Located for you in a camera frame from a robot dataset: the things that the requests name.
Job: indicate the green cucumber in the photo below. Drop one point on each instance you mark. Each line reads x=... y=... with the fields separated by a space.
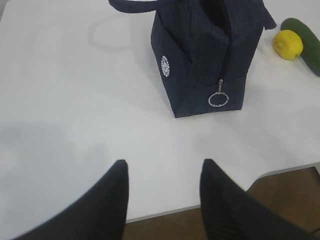
x=311 y=44

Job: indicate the yellow lemon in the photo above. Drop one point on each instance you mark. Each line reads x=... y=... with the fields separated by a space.
x=287 y=44

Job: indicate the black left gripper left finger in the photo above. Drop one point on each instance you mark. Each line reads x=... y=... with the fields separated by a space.
x=100 y=214

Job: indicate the navy insulated lunch bag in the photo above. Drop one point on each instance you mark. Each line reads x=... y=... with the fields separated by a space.
x=203 y=49

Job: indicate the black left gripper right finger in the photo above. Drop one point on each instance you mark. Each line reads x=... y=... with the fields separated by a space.
x=230 y=213

